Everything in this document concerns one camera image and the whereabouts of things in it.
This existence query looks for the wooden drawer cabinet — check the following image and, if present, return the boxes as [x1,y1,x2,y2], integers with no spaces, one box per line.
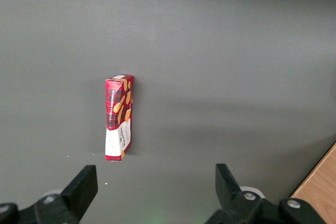
[289,141,336,224]

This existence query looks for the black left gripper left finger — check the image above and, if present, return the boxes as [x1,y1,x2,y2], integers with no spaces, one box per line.
[0,164,99,224]

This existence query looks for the red shortbread cookie box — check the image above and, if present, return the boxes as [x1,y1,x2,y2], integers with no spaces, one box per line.
[104,74,135,163]

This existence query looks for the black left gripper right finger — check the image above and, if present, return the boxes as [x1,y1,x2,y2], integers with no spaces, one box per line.
[204,163,327,224]

